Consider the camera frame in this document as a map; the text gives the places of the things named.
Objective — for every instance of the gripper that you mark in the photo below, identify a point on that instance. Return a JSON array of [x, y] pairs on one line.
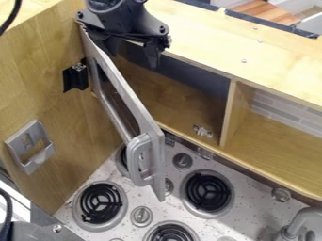
[[126, 22]]

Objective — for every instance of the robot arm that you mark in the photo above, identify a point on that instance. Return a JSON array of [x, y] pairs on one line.
[[110, 3]]

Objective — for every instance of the toy microwave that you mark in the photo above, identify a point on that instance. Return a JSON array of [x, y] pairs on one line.
[[138, 122]]

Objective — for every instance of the toy stove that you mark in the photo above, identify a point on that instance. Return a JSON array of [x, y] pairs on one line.
[[207, 192]]

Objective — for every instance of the tap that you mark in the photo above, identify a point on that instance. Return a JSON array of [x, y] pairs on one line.
[[299, 219]]

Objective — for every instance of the black bracket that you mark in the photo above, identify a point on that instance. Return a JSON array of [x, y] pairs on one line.
[[75, 78]]

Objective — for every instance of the grey wall holder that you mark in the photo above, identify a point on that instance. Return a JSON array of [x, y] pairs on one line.
[[29, 147]]

